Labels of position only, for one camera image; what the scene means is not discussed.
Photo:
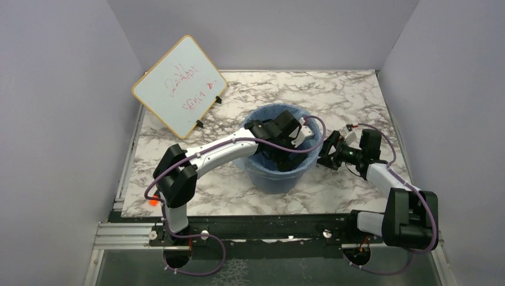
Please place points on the black orange marker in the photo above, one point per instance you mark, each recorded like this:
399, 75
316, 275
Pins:
155, 201

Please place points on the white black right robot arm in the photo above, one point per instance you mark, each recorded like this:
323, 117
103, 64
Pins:
410, 218

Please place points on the yellow-framed whiteboard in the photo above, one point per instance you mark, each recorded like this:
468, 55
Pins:
181, 87

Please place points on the black metal mounting rail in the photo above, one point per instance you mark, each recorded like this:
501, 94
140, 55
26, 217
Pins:
330, 236

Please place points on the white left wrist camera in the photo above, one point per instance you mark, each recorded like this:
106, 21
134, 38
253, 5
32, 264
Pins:
300, 134

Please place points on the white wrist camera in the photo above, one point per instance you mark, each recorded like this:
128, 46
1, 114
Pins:
300, 134
350, 133

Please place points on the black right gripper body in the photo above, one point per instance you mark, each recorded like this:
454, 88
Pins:
349, 154

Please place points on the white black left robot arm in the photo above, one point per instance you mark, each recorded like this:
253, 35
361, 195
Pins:
179, 169

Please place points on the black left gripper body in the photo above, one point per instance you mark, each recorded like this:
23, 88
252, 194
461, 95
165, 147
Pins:
283, 161

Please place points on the blue plastic trash bin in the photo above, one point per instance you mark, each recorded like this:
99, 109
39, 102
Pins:
275, 182

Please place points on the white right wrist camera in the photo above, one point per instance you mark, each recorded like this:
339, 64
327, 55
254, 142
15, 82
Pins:
350, 133

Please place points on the light blue trash bag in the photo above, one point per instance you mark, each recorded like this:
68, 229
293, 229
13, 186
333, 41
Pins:
258, 165

